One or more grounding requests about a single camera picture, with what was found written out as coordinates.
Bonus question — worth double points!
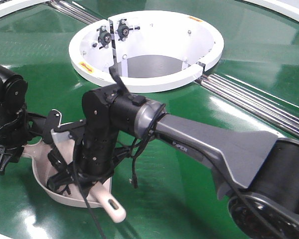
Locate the chrome rollers far left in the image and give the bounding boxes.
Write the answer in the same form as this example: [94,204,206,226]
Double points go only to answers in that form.
[47,0,102,24]

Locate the pink hand brush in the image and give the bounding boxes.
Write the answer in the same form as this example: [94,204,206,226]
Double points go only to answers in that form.
[88,182,126,223]

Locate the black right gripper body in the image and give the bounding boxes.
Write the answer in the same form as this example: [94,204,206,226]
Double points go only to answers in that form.
[46,145,130,195]

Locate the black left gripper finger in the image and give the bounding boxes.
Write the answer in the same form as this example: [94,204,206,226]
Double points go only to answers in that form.
[0,145,24,175]

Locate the pink plastic dustpan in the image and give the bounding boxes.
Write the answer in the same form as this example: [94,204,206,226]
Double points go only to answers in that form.
[22,120,116,212]

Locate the chrome rollers near right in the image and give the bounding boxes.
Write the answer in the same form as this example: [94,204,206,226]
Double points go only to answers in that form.
[196,74,299,138]

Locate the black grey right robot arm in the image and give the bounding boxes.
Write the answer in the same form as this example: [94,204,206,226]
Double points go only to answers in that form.
[47,84,299,239]

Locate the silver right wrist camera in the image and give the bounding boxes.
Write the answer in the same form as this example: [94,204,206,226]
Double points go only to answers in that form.
[50,119,87,144]

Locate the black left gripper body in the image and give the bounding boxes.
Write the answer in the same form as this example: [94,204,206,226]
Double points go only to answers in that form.
[0,103,47,155]

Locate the orange warning sticker front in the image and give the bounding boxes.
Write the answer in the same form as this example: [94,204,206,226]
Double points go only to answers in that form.
[79,61,94,74]

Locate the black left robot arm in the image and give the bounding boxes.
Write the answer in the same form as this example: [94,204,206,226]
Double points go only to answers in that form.
[0,65,46,175]

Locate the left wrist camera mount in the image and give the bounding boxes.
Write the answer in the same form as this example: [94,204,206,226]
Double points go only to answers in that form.
[42,109,62,145]

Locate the white central ring housing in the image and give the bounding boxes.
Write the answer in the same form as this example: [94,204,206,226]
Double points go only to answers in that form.
[69,10,224,93]

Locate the chrome rollers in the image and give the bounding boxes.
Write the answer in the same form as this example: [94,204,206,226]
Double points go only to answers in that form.
[196,74,299,138]
[47,0,102,24]

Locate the black bearing mount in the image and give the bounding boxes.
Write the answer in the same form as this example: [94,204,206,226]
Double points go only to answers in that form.
[98,25,112,49]
[117,19,141,41]

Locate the orange warning sticker back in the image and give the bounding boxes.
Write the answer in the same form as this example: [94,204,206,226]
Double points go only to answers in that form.
[188,16,203,22]

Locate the left black bearing mount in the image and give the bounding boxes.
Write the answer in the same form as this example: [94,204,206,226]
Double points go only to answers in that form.
[98,25,112,49]

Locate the white outer rim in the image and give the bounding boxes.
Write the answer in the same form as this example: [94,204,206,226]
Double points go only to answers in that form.
[0,0,299,22]

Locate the orange warning sticker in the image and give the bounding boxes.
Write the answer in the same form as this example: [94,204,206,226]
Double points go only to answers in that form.
[79,61,94,74]
[188,16,203,22]

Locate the right black bearing mount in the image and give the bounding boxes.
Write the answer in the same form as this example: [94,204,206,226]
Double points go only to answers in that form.
[117,19,141,41]

